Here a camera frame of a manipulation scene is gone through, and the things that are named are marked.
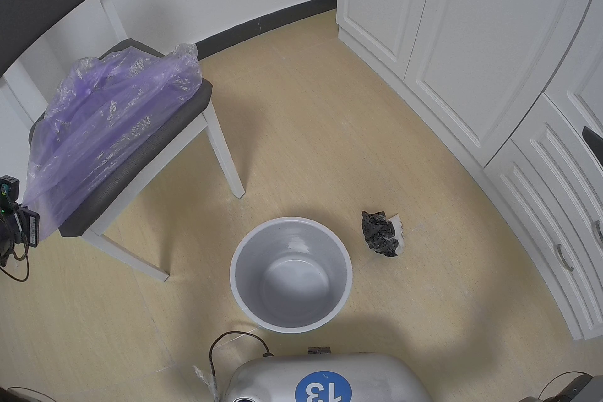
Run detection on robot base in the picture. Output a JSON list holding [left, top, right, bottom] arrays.
[[225, 346, 432, 402]]

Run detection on white printed wrapper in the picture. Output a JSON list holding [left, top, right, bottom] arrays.
[[384, 214, 408, 256]]

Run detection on black cable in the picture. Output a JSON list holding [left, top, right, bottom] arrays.
[[209, 331, 275, 391]]

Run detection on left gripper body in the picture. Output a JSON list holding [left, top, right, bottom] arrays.
[[0, 204, 41, 253]]

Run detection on black plastic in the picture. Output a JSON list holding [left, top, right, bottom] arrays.
[[361, 210, 400, 258]]

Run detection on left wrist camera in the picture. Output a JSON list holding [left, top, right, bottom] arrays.
[[0, 174, 25, 222]]

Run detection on clear plastic scrap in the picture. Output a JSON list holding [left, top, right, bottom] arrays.
[[192, 364, 221, 401]]

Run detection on white trash bin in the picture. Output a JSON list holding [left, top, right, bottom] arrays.
[[229, 216, 353, 335]]

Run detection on purple plastic bag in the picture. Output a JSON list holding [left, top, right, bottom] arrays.
[[24, 42, 204, 229]]

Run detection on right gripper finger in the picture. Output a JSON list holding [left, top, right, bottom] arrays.
[[582, 126, 603, 166]]

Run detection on white wardrobe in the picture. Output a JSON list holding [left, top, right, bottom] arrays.
[[336, 0, 603, 342]]

